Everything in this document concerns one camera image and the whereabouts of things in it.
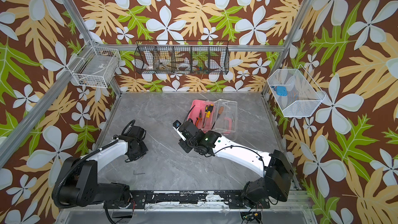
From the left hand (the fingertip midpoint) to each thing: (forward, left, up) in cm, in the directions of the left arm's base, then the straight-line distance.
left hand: (143, 151), depth 90 cm
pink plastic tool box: (+22, -47, +6) cm, 53 cm away
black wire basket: (+50, -22, +31) cm, 63 cm away
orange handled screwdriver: (+25, -47, +8) cm, 54 cm away
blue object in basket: (+25, -79, +26) cm, 87 cm away
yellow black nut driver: (+22, -39, +8) cm, 45 cm away
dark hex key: (-13, 0, 0) cm, 13 cm away
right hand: (0, -24, +16) cm, 29 cm away
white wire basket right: (+18, -87, +30) cm, 93 cm away
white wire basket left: (+36, +26, +33) cm, 56 cm away
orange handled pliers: (+23, -33, +1) cm, 40 cm away
